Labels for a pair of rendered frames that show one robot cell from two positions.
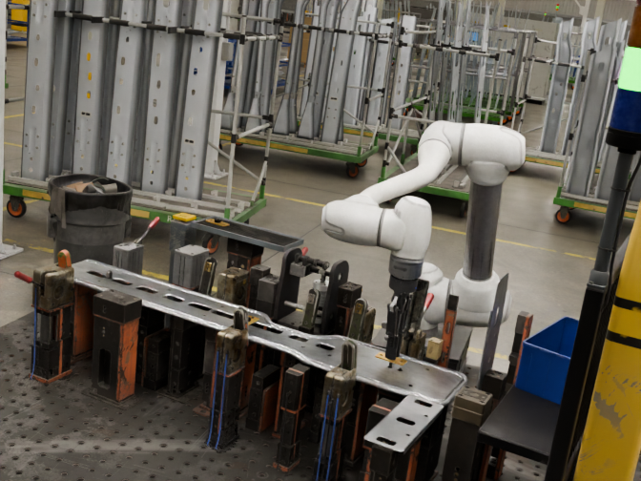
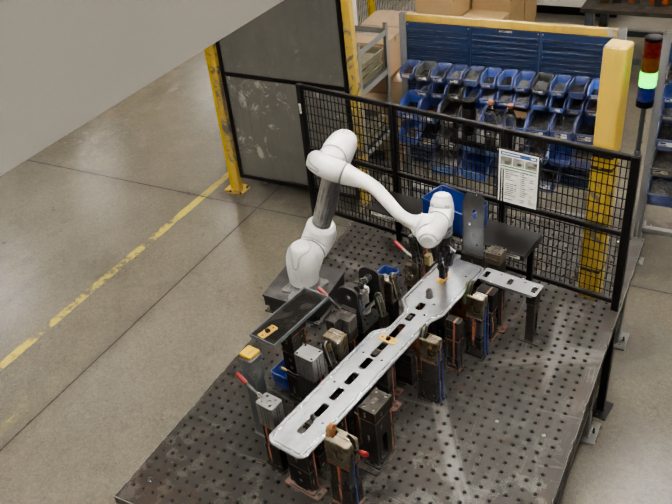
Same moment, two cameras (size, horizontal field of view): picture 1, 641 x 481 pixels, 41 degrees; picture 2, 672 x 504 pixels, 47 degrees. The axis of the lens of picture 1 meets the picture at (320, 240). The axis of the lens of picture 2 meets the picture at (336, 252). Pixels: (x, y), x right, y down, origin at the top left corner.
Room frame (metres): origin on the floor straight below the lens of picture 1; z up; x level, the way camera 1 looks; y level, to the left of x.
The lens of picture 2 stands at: (1.90, 2.67, 3.24)
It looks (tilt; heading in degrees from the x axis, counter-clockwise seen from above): 35 degrees down; 285
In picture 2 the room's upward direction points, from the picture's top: 6 degrees counter-clockwise
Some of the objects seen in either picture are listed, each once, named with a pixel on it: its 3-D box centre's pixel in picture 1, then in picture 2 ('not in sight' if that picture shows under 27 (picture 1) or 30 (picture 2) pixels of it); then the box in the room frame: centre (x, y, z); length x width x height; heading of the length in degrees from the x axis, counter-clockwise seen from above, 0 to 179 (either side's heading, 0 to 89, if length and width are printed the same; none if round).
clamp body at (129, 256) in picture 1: (126, 294); (274, 432); (2.76, 0.65, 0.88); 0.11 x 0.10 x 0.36; 154
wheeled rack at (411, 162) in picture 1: (451, 115); not in sight; (9.20, -1.23, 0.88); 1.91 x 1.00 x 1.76; 164
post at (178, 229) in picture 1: (179, 280); (258, 394); (2.87, 0.48, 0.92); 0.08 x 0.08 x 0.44; 64
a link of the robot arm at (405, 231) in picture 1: (406, 225); (441, 210); (2.16, -0.22, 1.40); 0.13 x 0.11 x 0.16; 80
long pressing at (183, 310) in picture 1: (239, 322); (387, 343); (2.36, 0.21, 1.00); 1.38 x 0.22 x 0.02; 64
